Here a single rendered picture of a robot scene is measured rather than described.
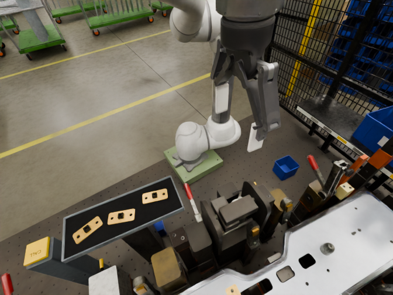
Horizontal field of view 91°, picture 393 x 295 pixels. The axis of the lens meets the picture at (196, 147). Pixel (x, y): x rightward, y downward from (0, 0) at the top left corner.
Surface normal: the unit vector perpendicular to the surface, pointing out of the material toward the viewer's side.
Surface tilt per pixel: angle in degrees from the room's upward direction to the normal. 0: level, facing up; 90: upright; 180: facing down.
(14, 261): 0
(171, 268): 0
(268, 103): 63
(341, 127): 0
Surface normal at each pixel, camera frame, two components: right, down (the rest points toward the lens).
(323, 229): -0.07, -0.67
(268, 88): 0.32, 0.29
